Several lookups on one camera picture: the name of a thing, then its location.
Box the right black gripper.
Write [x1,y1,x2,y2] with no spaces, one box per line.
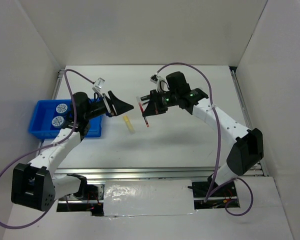
[143,88,179,117]

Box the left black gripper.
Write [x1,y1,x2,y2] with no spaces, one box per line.
[84,90,134,121]

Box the red gel pen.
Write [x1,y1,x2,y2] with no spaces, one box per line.
[136,96,150,128]

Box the yellow highlighter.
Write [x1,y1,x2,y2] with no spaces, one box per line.
[122,115,135,134]

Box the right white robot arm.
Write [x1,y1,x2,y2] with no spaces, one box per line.
[138,71,264,196]

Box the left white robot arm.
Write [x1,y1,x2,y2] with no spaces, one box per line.
[11,91,134,212]

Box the pink black highlighter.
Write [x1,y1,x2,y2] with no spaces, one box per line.
[140,95,151,101]

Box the blue divided plastic bin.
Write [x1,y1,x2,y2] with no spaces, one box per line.
[28,99,104,140]

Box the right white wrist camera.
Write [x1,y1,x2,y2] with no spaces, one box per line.
[150,74,169,93]

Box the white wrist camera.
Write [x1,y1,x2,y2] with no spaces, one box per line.
[150,74,169,93]
[92,77,105,92]

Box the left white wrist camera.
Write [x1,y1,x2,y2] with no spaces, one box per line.
[92,77,105,92]

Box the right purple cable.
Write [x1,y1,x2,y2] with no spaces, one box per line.
[154,62,255,216]

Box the purple cable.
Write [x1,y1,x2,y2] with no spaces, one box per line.
[0,69,101,230]
[154,62,255,216]

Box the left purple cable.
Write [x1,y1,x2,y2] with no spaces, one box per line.
[0,69,101,230]

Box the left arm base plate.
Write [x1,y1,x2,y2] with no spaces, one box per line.
[58,183,105,204]

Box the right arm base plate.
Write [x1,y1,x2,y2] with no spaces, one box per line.
[191,179,238,201]

